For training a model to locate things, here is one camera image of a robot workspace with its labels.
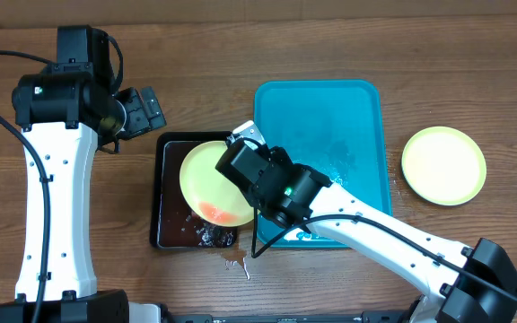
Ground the black base frame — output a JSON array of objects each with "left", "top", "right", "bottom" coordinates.
[{"left": 127, "top": 302, "right": 421, "bottom": 323}]

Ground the black rectangular tray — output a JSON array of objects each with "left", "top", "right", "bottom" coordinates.
[{"left": 149, "top": 131, "right": 238, "bottom": 249}]

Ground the yellow plate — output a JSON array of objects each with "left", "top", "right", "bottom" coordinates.
[
  {"left": 400, "top": 126, "right": 487, "bottom": 206},
  {"left": 180, "top": 141, "right": 253, "bottom": 227}
]

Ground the teal plastic tray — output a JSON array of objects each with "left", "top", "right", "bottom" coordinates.
[{"left": 252, "top": 79, "right": 393, "bottom": 249}]

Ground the yellow plate top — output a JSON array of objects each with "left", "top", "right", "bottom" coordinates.
[{"left": 180, "top": 141, "right": 253, "bottom": 227}]

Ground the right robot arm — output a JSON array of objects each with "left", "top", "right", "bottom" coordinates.
[{"left": 215, "top": 139, "right": 517, "bottom": 322}]

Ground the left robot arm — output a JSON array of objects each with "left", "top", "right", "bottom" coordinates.
[{"left": 0, "top": 72, "right": 166, "bottom": 322}]

